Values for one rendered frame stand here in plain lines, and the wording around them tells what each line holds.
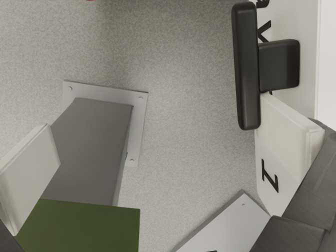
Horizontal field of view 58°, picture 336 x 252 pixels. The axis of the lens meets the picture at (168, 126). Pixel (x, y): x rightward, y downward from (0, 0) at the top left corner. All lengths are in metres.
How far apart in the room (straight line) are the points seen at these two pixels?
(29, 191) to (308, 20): 0.17
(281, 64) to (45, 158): 0.15
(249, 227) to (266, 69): 1.23
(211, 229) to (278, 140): 1.21
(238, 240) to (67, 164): 0.95
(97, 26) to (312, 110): 0.96
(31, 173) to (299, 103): 0.16
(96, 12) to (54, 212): 0.82
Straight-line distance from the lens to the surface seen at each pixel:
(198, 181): 1.26
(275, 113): 0.17
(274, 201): 0.28
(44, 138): 0.19
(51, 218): 0.37
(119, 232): 0.35
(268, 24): 0.23
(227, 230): 1.38
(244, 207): 1.33
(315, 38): 0.18
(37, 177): 0.18
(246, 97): 0.18
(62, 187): 0.57
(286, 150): 0.16
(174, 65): 1.10
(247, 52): 0.18
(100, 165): 0.65
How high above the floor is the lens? 1.08
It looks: 70 degrees down
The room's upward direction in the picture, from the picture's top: 170 degrees clockwise
